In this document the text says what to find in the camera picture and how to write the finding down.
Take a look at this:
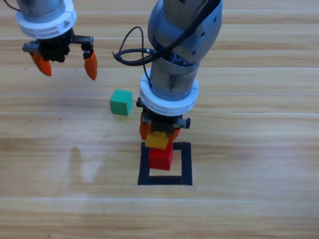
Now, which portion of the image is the green wooden cube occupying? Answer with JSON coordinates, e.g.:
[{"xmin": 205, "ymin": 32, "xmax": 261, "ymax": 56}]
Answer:
[{"xmin": 109, "ymin": 89, "xmax": 134, "ymax": 117}]

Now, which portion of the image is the thin brown arm wire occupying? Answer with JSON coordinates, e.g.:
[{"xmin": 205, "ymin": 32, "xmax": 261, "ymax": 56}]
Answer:
[{"xmin": 3, "ymin": 0, "xmax": 22, "ymax": 12}]

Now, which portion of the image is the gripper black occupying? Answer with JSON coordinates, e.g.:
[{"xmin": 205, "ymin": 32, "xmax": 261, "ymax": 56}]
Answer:
[
  {"xmin": 22, "ymin": 28, "xmax": 98, "ymax": 81},
  {"xmin": 136, "ymin": 97, "xmax": 192, "ymax": 145}
]

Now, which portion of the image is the red wooden cube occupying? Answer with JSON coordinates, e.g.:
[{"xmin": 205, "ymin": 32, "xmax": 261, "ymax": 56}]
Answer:
[{"xmin": 148, "ymin": 143, "xmax": 174, "ymax": 171}]

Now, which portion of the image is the thick black camera cable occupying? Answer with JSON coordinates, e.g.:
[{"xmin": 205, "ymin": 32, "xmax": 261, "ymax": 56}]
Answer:
[{"xmin": 112, "ymin": 0, "xmax": 223, "ymax": 88}]

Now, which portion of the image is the yellow wooden cube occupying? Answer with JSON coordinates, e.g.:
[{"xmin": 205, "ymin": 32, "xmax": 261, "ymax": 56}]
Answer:
[{"xmin": 145, "ymin": 131, "xmax": 169, "ymax": 150}]

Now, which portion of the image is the black tape square outline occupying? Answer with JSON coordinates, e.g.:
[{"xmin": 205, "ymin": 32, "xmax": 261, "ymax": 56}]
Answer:
[{"xmin": 137, "ymin": 141, "xmax": 193, "ymax": 186}]

